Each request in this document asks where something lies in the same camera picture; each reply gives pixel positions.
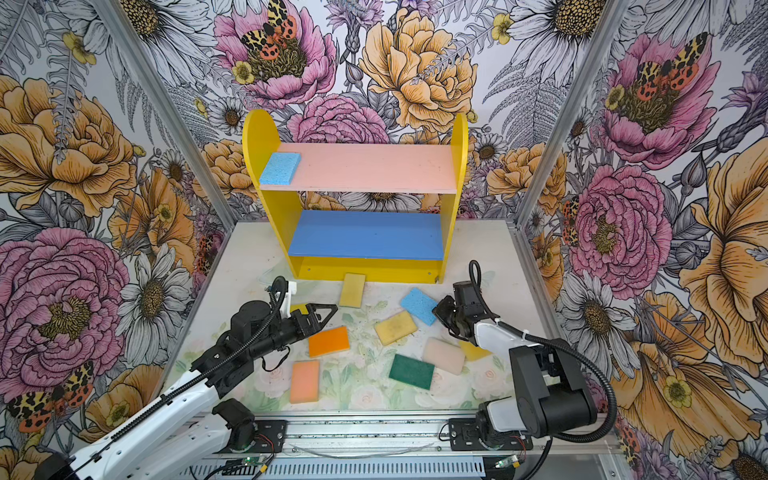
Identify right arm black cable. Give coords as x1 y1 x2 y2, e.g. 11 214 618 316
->
467 259 619 445

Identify aluminium frame post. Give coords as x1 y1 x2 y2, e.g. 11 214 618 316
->
516 0 630 230
94 1 237 232

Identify blue cellulose sponge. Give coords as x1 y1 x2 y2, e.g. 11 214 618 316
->
400 288 438 326
259 152 301 186

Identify bright yellow sponge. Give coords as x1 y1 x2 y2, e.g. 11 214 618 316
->
289 303 309 316

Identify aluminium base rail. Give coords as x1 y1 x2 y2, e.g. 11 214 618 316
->
107 410 625 480

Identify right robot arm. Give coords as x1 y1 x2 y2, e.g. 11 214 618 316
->
432 296 612 449

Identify yellow sponge right side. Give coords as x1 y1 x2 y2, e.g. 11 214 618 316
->
459 341 492 362

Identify dark green scouring pad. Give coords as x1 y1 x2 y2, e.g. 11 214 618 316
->
389 354 435 390

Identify aluminium frame post left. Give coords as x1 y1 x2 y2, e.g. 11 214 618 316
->
94 1 237 232

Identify aluminium frame post right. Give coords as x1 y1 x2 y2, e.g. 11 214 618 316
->
516 0 630 230

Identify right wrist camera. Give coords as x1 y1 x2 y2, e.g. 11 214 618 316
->
453 280 484 316

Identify orange sponge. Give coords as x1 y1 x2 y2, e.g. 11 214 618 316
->
308 326 350 358

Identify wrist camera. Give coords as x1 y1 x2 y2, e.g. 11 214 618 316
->
453 280 484 316
280 281 297 317

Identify yellow sponge with green back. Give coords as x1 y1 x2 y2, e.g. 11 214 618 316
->
339 273 366 308

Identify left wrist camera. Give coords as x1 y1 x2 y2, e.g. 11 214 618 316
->
280 281 297 317

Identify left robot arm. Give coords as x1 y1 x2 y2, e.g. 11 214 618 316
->
34 300 338 479

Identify dull yellow sponge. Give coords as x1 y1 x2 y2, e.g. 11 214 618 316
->
374 311 418 346

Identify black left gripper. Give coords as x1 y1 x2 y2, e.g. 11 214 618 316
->
251 302 338 358

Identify peach pink sponge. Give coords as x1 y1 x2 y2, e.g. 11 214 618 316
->
289 360 321 404

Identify yellow shelf with coloured boards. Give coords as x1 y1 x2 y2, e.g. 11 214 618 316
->
242 110 469 284

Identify pale pink sponge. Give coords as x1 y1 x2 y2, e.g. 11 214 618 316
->
422 338 466 375

